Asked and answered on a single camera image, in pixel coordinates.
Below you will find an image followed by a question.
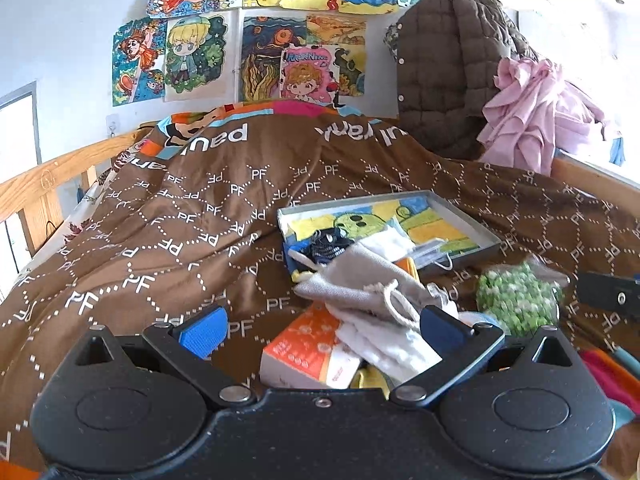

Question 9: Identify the pink figure wall poster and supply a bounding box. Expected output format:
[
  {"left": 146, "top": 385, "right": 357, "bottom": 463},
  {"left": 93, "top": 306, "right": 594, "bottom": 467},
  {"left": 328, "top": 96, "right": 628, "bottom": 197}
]
[{"left": 280, "top": 45, "right": 342, "bottom": 106}]

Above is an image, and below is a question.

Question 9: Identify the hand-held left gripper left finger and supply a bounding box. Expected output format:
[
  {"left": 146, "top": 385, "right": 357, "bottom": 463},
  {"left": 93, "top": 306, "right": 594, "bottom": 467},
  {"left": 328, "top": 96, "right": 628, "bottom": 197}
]
[{"left": 70, "top": 304, "right": 257, "bottom": 409}]

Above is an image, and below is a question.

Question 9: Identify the brown printed blanket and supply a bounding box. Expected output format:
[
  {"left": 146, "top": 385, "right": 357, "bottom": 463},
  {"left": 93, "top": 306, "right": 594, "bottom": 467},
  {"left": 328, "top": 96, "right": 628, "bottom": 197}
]
[{"left": 0, "top": 102, "right": 640, "bottom": 476}]

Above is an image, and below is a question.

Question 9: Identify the blond figure wall poster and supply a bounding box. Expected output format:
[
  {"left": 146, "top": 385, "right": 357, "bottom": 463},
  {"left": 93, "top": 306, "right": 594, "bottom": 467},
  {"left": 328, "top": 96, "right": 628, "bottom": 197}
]
[{"left": 162, "top": 10, "right": 240, "bottom": 104}]

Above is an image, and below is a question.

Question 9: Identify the small orange cloth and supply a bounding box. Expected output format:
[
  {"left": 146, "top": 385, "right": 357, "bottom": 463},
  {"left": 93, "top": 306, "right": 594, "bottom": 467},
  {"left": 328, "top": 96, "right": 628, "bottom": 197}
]
[{"left": 395, "top": 257, "right": 422, "bottom": 282}]

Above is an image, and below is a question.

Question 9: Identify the grey shallow box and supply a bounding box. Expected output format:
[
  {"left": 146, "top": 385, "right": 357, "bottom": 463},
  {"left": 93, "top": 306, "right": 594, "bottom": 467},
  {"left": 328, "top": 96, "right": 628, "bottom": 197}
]
[{"left": 276, "top": 190, "right": 503, "bottom": 275}]

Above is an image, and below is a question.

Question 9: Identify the window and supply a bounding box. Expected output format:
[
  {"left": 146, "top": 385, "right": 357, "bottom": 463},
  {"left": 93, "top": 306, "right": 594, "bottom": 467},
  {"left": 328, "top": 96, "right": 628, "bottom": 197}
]
[{"left": 0, "top": 80, "right": 42, "bottom": 272}]

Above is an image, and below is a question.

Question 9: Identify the yellow cloth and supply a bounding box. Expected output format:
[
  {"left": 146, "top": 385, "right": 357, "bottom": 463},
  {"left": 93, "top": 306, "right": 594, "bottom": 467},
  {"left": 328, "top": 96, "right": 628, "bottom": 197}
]
[{"left": 350, "top": 365, "right": 392, "bottom": 397}]

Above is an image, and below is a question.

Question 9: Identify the black patterned cloth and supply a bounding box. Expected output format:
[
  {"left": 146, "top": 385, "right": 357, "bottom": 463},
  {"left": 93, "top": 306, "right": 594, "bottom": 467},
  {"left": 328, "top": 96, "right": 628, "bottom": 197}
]
[{"left": 285, "top": 227, "right": 359, "bottom": 282}]

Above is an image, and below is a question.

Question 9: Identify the orange landscape wall poster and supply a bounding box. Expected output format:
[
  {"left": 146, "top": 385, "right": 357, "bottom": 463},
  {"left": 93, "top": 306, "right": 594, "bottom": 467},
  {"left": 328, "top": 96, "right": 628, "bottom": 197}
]
[{"left": 305, "top": 12, "right": 368, "bottom": 49}]

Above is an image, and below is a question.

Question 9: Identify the pink garment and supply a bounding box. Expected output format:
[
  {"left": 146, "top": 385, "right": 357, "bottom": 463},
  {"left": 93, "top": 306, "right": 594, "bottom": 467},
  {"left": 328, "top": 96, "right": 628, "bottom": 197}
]
[{"left": 475, "top": 55, "right": 624, "bottom": 177}]

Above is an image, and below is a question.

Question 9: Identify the pink striped cloth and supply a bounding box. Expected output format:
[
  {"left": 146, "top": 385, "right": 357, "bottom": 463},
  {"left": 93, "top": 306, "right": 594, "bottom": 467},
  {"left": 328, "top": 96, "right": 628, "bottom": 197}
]
[{"left": 580, "top": 345, "right": 640, "bottom": 427}]

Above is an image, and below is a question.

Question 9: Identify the grey drawstring pouch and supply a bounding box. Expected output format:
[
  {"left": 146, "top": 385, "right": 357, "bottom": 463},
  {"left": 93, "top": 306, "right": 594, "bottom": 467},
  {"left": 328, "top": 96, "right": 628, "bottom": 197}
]
[{"left": 294, "top": 242, "right": 459, "bottom": 332}]

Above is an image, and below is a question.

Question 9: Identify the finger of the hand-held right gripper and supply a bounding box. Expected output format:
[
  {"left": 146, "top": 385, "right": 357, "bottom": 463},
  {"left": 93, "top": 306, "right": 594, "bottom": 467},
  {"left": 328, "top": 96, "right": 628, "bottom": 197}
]
[{"left": 576, "top": 270, "right": 640, "bottom": 319}]

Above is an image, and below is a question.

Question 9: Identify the dark brown quilted jacket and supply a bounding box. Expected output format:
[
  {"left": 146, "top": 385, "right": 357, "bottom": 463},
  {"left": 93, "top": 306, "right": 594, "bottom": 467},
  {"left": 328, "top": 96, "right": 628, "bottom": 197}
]
[{"left": 384, "top": 0, "right": 539, "bottom": 161}]

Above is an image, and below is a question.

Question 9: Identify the white folded cloth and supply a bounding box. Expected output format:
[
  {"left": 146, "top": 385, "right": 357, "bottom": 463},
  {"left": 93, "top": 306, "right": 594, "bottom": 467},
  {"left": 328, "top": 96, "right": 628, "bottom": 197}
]
[{"left": 335, "top": 305, "right": 446, "bottom": 382}]

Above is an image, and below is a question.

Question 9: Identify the orange-haired girl wall poster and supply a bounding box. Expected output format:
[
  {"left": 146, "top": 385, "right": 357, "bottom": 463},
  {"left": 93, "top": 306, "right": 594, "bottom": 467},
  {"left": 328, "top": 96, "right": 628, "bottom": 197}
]
[{"left": 111, "top": 17, "right": 169, "bottom": 108}]

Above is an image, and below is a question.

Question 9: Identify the dark sea wall poster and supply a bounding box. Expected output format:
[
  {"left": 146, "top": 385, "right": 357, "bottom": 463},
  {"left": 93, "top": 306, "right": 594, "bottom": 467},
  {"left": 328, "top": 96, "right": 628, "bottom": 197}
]
[{"left": 240, "top": 14, "right": 309, "bottom": 104}]

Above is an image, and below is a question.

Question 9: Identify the green white patterned bag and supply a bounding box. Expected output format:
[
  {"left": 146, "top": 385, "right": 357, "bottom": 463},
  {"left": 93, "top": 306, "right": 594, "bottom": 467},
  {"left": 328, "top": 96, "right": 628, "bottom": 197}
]
[{"left": 475, "top": 255, "right": 567, "bottom": 337}]

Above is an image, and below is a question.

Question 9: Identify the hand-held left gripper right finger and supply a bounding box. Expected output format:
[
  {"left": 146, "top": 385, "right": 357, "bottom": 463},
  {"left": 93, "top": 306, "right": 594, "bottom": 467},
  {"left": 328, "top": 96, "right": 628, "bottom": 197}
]
[{"left": 389, "top": 304, "right": 581, "bottom": 409}]

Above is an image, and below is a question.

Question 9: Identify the wooden bed rail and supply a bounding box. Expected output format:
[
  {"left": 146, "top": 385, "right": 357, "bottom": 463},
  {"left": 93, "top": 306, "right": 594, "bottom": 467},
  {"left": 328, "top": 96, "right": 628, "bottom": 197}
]
[
  {"left": 550, "top": 152, "right": 640, "bottom": 212},
  {"left": 0, "top": 127, "right": 151, "bottom": 257}
]

